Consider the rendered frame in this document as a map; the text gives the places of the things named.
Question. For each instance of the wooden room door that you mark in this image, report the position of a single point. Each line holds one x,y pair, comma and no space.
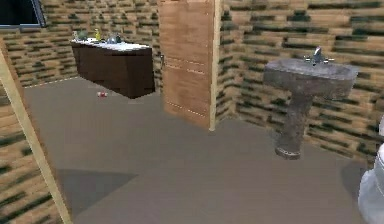
188,60

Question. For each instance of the dark brown vanity cabinet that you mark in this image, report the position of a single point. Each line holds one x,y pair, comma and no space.
113,68

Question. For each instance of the small red white object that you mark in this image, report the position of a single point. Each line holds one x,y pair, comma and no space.
102,94

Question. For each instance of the grey vanity faucet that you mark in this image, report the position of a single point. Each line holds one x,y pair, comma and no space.
114,39

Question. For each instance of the yellow bottle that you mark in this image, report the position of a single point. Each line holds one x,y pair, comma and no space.
97,34

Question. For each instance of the green round object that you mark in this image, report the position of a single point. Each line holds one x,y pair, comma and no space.
82,35

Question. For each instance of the silver sink faucet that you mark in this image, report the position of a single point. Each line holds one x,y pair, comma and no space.
317,55

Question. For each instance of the white toilet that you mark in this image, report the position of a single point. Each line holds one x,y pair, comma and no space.
374,190

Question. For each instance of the grey pedestal sink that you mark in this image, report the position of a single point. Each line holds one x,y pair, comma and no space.
301,86

